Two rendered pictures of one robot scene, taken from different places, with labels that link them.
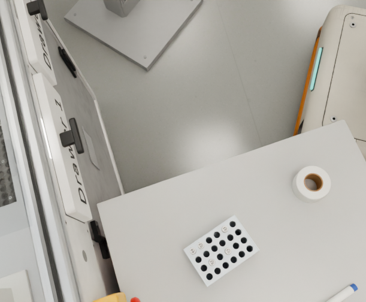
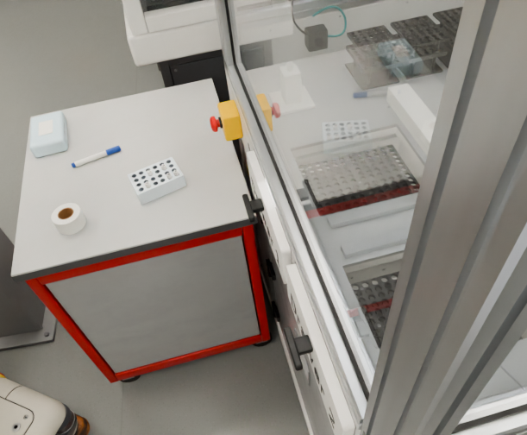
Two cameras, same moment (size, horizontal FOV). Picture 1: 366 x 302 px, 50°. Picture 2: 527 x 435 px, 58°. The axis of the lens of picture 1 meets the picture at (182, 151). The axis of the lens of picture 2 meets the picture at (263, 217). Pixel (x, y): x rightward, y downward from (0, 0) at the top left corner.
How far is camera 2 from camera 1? 96 cm
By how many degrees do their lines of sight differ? 59
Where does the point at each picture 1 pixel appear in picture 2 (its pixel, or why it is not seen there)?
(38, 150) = (263, 157)
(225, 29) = not seen: outside the picture
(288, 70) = not seen: outside the picture
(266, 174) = (103, 233)
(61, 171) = (257, 173)
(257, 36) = not seen: outside the picture
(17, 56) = (290, 229)
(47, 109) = (271, 217)
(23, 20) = (307, 312)
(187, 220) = (179, 204)
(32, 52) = (292, 272)
